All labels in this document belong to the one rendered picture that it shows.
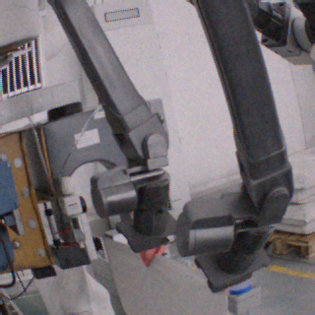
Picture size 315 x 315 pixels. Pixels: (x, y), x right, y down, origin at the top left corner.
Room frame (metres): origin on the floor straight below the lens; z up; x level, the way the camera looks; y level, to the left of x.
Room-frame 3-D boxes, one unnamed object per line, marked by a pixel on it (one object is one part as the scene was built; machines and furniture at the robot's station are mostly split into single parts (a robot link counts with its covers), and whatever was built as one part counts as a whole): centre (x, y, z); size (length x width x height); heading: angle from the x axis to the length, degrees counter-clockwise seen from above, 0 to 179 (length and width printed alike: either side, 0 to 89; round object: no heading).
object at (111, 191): (1.04, 0.05, 1.24); 0.11 x 0.09 x 0.12; 115
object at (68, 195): (1.29, 0.19, 1.14); 0.05 x 0.04 x 0.16; 115
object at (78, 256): (1.34, 0.24, 1.04); 0.08 x 0.06 x 0.05; 115
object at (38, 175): (1.40, 0.30, 1.26); 0.22 x 0.05 x 0.16; 25
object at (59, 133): (1.50, 0.18, 1.21); 0.30 x 0.25 x 0.30; 25
